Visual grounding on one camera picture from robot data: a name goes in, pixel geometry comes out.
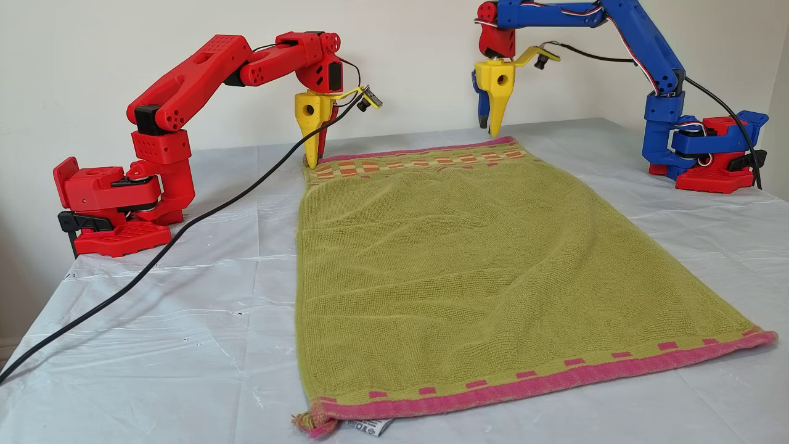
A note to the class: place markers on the green towel with pink border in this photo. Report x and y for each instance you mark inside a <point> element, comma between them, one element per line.
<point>493,259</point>

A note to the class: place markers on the white plastic table cover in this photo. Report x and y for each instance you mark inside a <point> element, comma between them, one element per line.
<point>154,339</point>

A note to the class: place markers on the camera board on red arm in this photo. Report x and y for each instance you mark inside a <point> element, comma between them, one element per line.
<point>370,98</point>

